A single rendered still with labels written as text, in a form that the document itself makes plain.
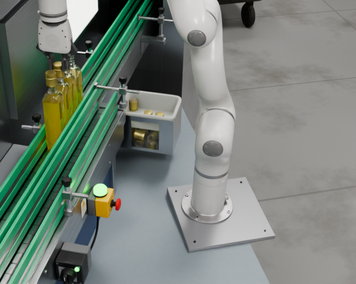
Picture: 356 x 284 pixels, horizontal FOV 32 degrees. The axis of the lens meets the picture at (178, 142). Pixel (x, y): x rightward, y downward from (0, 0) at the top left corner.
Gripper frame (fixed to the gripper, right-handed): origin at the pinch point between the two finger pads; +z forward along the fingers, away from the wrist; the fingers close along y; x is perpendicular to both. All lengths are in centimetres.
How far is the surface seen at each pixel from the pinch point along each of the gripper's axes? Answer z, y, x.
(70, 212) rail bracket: 26.2, 15.8, -38.5
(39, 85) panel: 15.8, -12.3, 10.6
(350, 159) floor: 135, 120, 160
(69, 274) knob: 35, 20, -54
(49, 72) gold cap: 0.0, -0.4, -6.4
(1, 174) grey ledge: 28.0, -11.9, -24.8
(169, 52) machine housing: 48, 15, 107
